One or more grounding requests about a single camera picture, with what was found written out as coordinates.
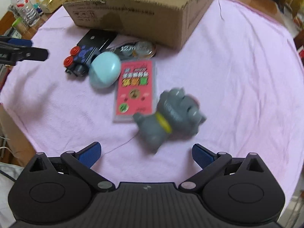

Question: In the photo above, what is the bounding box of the black blue toy block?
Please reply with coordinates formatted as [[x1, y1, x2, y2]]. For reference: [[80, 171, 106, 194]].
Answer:
[[63, 45, 100, 77]]

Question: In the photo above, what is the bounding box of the grey cat figurine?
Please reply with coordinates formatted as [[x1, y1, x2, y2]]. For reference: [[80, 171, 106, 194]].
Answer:
[[132, 88, 207, 152]]

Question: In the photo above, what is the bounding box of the plastic water bottle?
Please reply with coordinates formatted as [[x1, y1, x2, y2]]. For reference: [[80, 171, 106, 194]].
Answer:
[[11, 0, 40, 27]]

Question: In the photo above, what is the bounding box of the black flat square case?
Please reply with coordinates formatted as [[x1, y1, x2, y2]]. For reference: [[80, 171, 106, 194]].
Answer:
[[77, 29, 117, 51]]

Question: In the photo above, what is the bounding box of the teal earbud case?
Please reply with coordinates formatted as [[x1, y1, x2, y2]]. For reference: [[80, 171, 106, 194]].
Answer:
[[89, 51, 122, 89]]

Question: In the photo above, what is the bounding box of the pink card box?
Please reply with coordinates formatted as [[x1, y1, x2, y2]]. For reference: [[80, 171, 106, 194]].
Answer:
[[113, 59, 157, 123]]

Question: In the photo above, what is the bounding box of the pink table cloth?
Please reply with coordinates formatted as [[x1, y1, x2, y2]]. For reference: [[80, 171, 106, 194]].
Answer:
[[1, 0, 303, 200]]

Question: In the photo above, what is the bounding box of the cardboard box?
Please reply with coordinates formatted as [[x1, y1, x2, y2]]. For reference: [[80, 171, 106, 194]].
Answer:
[[63, 0, 213, 50]]

